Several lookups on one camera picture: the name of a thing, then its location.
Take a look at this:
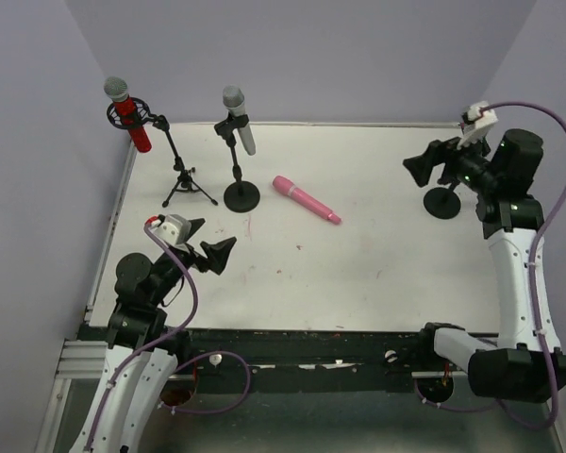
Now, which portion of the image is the black tripod microphone stand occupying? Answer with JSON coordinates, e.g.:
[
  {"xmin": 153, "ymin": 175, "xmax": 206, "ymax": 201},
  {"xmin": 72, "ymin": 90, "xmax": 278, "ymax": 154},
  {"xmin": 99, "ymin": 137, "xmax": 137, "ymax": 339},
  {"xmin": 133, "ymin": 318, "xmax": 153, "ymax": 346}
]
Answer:
[{"xmin": 106, "ymin": 97, "xmax": 220, "ymax": 208}]

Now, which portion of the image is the black round-base stand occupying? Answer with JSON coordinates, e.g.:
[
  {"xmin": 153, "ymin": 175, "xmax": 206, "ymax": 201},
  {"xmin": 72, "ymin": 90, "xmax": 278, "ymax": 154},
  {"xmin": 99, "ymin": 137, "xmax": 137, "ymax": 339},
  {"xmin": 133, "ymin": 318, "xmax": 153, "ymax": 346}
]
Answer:
[
  {"xmin": 214, "ymin": 114, "xmax": 260, "ymax": 213},
  {"xmin": 423, "ymin": 182, "xmax": 461, "ymax": 220}
]

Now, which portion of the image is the pink microphone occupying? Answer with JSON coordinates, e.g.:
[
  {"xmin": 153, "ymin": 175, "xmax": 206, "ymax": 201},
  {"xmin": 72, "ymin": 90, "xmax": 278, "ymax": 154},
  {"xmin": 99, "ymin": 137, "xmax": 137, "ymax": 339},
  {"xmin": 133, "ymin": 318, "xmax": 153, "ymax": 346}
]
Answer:
[{"xmin": 272, "ymin": 176, "xmax": 341, "ymax": 225}]

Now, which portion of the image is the silver microphone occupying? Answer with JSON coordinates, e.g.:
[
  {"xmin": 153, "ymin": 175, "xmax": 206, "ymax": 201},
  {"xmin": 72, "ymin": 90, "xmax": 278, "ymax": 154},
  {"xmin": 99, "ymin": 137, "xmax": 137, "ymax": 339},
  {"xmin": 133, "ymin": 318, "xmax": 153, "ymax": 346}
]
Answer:
[{"xmin": 223, "ymin": 85, "xmax": 256, "ymax": 156}]

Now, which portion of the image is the red glitter microphone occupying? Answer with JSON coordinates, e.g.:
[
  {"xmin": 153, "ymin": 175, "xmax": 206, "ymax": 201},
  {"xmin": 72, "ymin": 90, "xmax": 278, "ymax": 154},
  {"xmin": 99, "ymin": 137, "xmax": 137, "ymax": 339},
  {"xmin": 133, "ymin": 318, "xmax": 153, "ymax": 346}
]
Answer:
[{"xmin": 103, "ymin": 76, "xmax": 152, "ymax": 153}]

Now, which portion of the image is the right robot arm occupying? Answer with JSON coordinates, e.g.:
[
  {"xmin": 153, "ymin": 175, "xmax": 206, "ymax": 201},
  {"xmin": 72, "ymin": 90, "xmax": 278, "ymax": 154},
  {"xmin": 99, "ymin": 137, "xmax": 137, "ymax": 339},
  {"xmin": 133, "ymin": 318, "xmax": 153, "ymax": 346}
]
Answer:
[{"xmin": 403, "ymin": 128, "xmax": 566, "ymax": 403}]

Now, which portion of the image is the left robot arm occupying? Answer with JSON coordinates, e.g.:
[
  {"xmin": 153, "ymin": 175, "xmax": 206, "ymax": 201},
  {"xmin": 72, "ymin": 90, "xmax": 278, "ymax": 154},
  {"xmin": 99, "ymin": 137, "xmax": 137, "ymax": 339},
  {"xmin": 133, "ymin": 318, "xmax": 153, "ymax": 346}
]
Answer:
[{"xmin": 70, "ymin": 214, "xmax": 237, "ymax": 452}]

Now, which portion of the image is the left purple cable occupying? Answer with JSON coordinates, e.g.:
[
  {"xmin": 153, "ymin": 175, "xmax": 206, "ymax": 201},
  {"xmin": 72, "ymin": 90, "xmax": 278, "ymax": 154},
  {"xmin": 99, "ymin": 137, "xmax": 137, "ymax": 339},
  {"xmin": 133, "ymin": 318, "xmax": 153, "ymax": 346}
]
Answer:
[{"xmin": 82, "ymin": 219, "xmax": 254, "ymax": 449}]

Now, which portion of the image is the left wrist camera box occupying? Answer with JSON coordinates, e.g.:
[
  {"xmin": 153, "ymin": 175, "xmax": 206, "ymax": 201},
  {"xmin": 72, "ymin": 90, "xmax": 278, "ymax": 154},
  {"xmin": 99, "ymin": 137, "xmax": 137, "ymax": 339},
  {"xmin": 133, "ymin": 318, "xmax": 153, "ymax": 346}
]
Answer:
[{"xmin": 147, "ymin": 214, "xmax": 191, "ymax": 249}]

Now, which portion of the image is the aluminium frame rail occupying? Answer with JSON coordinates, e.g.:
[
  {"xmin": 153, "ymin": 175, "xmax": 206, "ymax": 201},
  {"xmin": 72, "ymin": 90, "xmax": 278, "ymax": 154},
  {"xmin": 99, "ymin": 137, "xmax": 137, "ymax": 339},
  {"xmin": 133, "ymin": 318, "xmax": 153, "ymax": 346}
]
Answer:
[{"xmin": 55, "ymin": 142, "xmax": 136, "ymax": 380}]

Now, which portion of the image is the black mounting rail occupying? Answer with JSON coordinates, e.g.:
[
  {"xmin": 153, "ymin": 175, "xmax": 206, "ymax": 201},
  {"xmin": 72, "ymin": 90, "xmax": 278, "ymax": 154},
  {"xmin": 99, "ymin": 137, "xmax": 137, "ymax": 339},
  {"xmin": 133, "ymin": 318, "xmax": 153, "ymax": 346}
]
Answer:
[{"xmin": 169, "ymin": 328, "xmax": 457, "ymax": 394}]

